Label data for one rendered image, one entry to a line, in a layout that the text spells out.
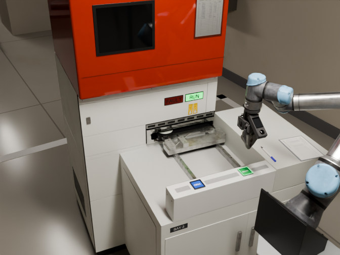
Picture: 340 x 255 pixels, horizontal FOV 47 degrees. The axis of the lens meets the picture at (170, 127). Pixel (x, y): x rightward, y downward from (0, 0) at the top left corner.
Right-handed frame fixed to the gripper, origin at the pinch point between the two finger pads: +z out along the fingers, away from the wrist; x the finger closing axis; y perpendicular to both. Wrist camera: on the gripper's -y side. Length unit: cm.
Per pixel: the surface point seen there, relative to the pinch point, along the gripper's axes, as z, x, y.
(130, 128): 14, 39, 58
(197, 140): 23, 3, 46
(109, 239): 94, 56, 58
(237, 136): 15.9, -15.0, 31.5
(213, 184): 14.7, 19.2, -2.0
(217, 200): 23.2, 17.4, -4.0
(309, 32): 17, -187, 173
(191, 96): 1, 1, 58
